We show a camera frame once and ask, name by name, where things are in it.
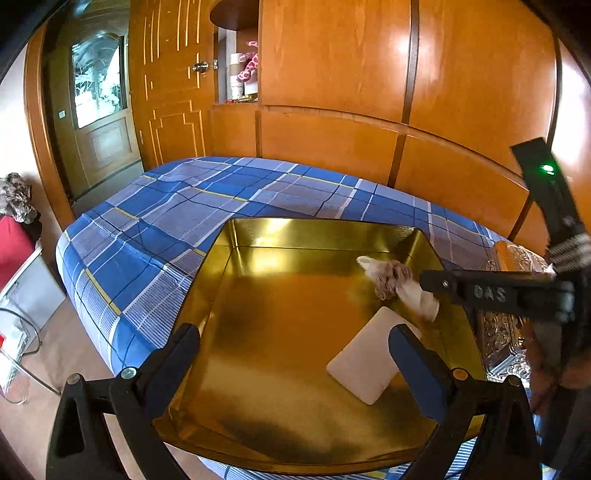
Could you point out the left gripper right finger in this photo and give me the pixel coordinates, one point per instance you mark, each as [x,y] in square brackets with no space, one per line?
[506,446]

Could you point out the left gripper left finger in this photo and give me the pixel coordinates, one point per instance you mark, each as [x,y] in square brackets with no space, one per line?
[81,446]

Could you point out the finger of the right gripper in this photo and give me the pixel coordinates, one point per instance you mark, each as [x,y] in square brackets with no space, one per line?
[456,284]

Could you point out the patterned socks bundle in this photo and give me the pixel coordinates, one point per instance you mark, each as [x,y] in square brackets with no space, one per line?
[393,279]

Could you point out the ornate metal tissue box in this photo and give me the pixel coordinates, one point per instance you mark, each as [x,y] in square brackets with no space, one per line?
[499,334]

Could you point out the glass side table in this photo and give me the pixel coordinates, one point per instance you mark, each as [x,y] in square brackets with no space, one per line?
[20,338]

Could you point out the blue plaid bedsheet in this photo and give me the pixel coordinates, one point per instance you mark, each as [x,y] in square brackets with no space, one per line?
[128,263]

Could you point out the gold metal tray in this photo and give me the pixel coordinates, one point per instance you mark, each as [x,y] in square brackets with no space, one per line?
[274,301]

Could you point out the red storage box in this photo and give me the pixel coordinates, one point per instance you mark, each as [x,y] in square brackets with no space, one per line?
[15,248]

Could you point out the patterned cloth pile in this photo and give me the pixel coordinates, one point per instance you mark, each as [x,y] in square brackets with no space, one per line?
[16,199]

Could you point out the pink flower decoration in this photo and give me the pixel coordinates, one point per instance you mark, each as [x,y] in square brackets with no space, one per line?
[250,61]

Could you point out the glass panel door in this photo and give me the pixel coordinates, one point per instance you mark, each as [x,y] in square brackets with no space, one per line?
[87,101]

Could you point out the wooden wardrobe door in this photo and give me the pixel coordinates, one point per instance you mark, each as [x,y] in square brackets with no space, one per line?
[171,78]

